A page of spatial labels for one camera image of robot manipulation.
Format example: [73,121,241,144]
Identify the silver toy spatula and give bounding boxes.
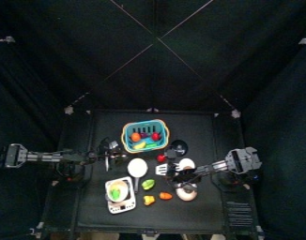
[153,163,180,176]

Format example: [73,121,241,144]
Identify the white round plate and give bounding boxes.
[177,157,196,172]

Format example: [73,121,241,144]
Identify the blue basket with orange rim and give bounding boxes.
[120,118,171,154]

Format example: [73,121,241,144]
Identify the white ladle spoon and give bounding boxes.
[127,157,149,193]

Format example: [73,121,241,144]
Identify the white and brown toy pot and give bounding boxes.
[173,183,199,203]

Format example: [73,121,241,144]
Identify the black round toy pan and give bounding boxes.
[165,139,189,158]

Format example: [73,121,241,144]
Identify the orange toy carrot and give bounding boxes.
[157,191,173,201]

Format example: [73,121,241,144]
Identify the cream bowl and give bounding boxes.
[107,180,131,203]

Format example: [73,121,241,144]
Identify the yellow toy pepper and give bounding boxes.
[143,195,156,206]

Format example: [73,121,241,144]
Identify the green toy leafy vegetable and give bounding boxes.
[109,188,121,201]

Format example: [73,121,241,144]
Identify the white text label sticker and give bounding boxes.
[224,201,253,229]

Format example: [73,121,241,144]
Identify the thin white cord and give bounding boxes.
[108,0,237,112]
[66,0,215,110]

